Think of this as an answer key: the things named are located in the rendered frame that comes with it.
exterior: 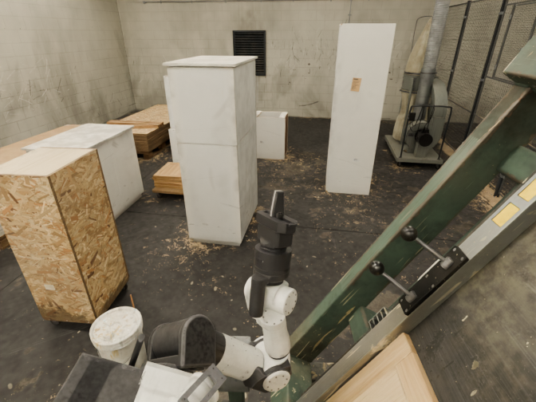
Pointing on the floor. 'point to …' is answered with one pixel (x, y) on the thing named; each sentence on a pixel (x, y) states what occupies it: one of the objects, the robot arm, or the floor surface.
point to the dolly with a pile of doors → (168, 180)
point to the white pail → (119, 334)
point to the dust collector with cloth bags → (419, 110)
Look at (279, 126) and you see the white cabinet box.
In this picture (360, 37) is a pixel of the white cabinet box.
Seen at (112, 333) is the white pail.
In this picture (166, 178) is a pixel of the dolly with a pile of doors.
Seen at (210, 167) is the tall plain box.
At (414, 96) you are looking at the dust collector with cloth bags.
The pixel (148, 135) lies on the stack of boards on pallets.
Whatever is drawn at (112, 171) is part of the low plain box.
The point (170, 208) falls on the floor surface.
